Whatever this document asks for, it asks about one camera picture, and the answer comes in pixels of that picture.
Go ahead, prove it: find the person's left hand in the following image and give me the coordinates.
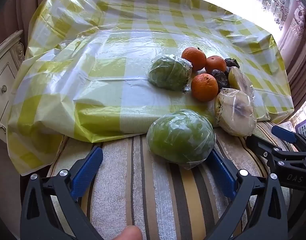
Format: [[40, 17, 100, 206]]
[[113, 225, 143, 240]]

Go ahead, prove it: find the white carved cabinet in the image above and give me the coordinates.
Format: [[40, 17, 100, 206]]
[[0, 30, 26, 142]]

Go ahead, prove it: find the pink curtain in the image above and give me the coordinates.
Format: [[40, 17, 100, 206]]
[[0, 0, 71, 49], [278, 2, 306, 110]]

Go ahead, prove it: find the large orange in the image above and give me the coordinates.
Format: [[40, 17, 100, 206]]
[[191, 73, 219, 102]]

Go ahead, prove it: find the small orange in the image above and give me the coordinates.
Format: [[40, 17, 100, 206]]
[[181, 47, 207, 72], [205, 55, 227, 74]]

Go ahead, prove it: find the yellow checkered plastic tablecloth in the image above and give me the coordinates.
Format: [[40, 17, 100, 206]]
[[7, 0, 294, 177]]

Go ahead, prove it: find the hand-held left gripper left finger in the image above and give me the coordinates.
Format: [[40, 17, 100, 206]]
[[20, 146, 104, 240]]

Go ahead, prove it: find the dark wrinkled fruit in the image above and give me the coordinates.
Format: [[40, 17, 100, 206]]
[[224, 58, 241, 69], [210, 69, 229, 89]]

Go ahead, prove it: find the striped towel blanket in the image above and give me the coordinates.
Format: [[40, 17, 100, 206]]
[[47, 121, 293, 240]]

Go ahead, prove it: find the plastic-wrapped green mango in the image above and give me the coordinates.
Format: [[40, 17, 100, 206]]
[[147, 54, 193, 92], [146, 109, 216, 170]]

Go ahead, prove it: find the plastic-wrapped pale fruit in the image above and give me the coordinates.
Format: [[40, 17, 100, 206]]
[[214, 88, 257, 137], [228, 66, 254, 98]]

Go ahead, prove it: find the purple cardboard box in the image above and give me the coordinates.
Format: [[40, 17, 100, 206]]
[[279, 119, 306, 142]]

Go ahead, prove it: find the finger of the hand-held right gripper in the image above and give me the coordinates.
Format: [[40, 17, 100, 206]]
[[246, 134, 306, 163], [271, 126, 306, 153]]

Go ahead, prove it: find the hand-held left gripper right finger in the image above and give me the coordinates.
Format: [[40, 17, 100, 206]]
[[205, 150, 289, 240]]

